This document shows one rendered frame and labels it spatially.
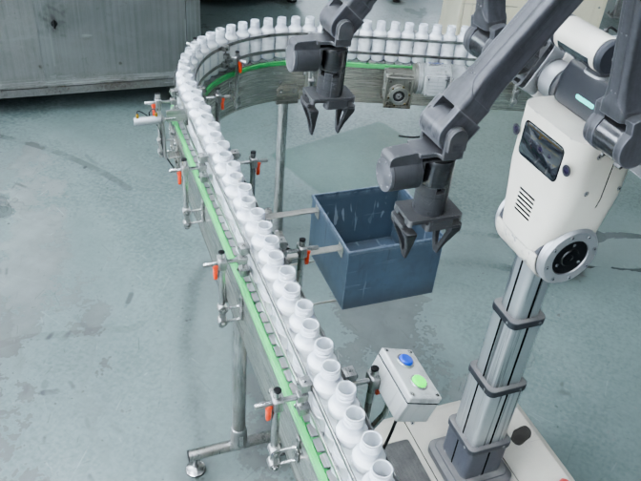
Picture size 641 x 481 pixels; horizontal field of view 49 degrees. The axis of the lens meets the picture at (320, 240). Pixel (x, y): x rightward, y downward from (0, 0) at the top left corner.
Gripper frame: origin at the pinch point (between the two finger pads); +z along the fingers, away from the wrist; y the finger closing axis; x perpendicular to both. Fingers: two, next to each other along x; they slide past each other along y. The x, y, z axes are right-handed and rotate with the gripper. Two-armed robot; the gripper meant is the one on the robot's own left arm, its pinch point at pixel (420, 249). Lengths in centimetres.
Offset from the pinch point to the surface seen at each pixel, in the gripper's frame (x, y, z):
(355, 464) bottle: -20.9, -17.9, 28.0
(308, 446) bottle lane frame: -6.8, -20.9, 39.9
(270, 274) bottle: 31.4, -17.8, 27.2
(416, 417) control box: -10.6, 0.0, 34.0
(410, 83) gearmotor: 155, 80, 43
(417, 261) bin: 56, 36, 53
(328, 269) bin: 68, 13, 61
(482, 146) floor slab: 254, 197, 141
